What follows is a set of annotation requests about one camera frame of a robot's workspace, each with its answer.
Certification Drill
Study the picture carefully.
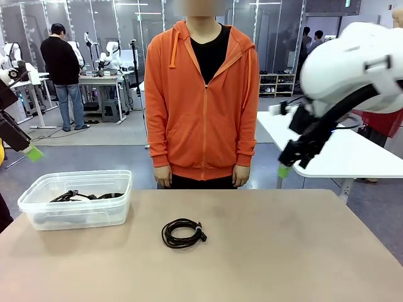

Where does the black bag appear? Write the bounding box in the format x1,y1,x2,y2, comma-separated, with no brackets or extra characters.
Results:
356,123,373,139

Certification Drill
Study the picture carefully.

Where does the clear plastic storage container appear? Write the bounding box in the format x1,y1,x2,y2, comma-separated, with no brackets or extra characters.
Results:
17,169,133,232

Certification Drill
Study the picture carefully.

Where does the black bulky object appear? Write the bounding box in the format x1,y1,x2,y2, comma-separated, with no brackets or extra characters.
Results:
0,191,14,234

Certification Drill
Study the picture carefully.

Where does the grey step stool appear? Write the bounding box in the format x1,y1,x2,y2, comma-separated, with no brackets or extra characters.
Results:
100,99,122,123

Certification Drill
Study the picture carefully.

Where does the red hairdresser cape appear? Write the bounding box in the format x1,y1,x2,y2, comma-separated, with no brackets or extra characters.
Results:
352,109,403,139

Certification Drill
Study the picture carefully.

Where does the thin black USB cable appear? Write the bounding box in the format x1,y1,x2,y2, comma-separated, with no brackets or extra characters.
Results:
48,189,98,203

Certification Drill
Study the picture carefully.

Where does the bald mannequin head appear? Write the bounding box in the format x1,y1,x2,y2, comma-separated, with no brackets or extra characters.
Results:
391,8,403,29

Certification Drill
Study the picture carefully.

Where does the wooden shoe rack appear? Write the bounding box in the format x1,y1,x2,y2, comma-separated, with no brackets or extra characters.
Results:
259,72,297,98

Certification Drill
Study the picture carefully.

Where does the orange-sleeved right forearm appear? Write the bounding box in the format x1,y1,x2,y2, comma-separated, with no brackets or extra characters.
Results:
147,119,173,169

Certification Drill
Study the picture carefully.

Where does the black camera tripod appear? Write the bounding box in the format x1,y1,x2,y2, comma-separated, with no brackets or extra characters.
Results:
129,39,143,95

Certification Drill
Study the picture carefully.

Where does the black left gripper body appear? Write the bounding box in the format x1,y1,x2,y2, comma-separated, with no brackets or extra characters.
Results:
0,80,20,139

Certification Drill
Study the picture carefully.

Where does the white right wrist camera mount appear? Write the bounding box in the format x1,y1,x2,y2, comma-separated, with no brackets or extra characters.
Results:
268,101,298,116

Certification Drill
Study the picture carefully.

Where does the thick braided black USB cable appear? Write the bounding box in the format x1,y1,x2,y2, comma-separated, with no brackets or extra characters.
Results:
161,218,208,250

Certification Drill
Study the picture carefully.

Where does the orange-sleeved left forearm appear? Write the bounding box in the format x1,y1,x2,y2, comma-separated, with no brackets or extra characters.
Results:
235,119,259,167

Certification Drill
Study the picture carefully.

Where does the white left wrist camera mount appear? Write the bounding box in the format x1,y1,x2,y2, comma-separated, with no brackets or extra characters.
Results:
0,61,40,86

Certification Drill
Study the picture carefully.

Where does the white lab workbench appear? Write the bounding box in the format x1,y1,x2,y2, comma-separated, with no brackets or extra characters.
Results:
77,70,135,125

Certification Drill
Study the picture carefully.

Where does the man in black sweater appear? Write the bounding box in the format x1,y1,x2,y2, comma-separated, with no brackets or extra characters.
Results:
40,23,91,132

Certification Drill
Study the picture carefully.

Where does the person's right hand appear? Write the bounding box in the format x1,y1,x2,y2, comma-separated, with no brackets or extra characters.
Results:
154,165,173,189

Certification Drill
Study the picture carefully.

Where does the white rounded table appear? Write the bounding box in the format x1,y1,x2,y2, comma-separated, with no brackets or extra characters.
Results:
256,111,403,204

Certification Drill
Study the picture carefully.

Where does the distant dark-haired bystander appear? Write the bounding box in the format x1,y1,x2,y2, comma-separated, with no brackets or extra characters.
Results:
313,30,325,54
301,26,313,60

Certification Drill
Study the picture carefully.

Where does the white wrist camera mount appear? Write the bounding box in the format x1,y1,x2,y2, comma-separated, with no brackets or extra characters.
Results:
0,61,40,86
268,101,298,116

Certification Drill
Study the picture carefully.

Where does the person's left hand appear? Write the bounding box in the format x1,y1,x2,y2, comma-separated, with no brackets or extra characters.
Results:
232,165,251,188

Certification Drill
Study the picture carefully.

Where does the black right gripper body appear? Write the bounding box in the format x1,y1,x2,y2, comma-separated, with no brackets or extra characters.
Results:
288,104,330,148

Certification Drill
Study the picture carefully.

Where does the white floor unit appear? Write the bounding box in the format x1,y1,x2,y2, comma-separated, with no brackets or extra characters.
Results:
130,87,145,111

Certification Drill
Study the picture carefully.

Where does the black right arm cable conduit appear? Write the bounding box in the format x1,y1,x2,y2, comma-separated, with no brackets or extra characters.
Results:
300,84,383,148

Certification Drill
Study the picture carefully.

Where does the person in orange hoodie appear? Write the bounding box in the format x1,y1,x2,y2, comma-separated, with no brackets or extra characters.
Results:
144,0,261,190

